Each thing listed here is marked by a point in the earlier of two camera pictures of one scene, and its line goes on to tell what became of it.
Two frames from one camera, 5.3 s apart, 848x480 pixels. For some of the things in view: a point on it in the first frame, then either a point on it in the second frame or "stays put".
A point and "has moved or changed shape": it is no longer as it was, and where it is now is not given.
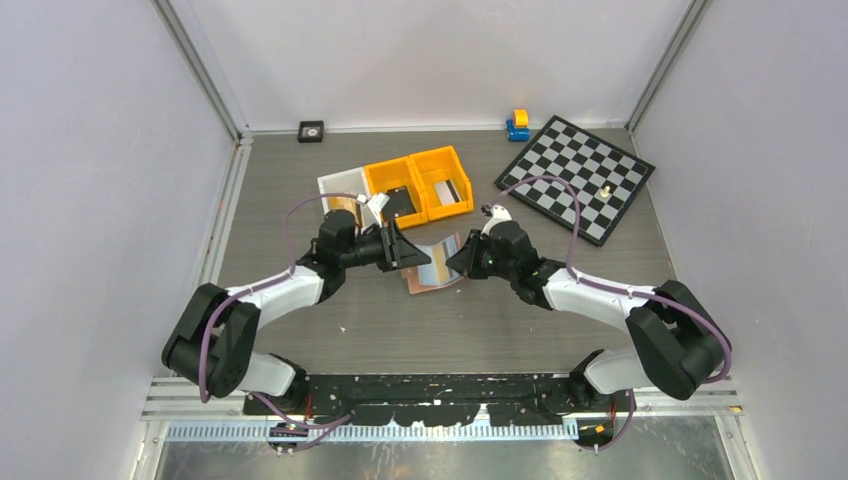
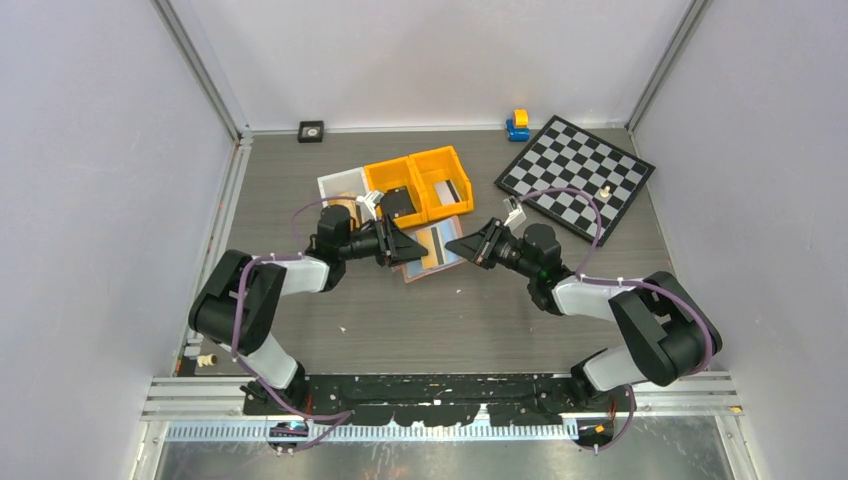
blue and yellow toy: x=517 y=129 stays put
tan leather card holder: x=437 y=273 has moved or changed shape
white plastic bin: x=353 y=182 stays put
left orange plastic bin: x=397 y=173 stays put
